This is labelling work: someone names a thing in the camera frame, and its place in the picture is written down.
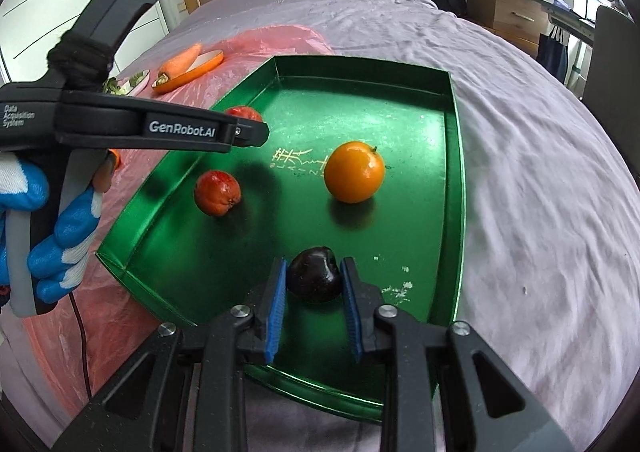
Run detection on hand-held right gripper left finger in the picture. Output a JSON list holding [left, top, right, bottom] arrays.
[[50, 257, 288, 452]]

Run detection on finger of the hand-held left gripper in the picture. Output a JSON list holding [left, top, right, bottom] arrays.
[[234, 117, 271, 148]]

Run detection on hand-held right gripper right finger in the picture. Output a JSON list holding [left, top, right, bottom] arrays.
[[341, 256, 576, 452]]

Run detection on red plum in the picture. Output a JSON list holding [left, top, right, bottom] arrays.
[[223, 105, 264, 124], [194, 171, 242, 217]]

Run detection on dark purple plum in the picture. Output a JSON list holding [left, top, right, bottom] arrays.
[[286, 245, 343, 304]]

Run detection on green metal tray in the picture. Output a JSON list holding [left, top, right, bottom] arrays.
[[95, 55, 467, 420]]

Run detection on person's left hand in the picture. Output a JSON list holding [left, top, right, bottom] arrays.
[[0, 152, 103, 304]]

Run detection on patterned grey plate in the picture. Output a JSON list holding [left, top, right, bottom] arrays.
[[125, 70, 152, 96]]

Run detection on orange rimmed plate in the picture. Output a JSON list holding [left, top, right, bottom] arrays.
[[151, 49, 225, 94]]

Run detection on pink plastic sheet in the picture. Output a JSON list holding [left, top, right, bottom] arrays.
[[0, 25, 333, 433]]

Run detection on carrot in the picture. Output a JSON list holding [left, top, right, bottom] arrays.
[[157, 43, 203, 83]]

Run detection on large orange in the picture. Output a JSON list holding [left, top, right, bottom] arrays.
[[323, 141, 386, 204]]

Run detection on purple bedsheet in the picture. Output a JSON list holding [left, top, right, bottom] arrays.
[[20, 0, 633, 452]]

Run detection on wooden dresser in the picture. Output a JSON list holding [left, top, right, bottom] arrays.
[[466, 0, 546, 58]]

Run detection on dark blue bag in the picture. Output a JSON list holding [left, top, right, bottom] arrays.
[[537, 27, 571, 83]]

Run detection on grey chair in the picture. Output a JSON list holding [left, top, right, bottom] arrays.
[[582, 5, 640, 108]]

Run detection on dark cable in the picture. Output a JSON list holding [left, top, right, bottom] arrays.
[[67, 292, 93, 403]]

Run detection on metal frame desk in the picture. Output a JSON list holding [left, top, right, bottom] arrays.
[[542, 0, 601, 83]]

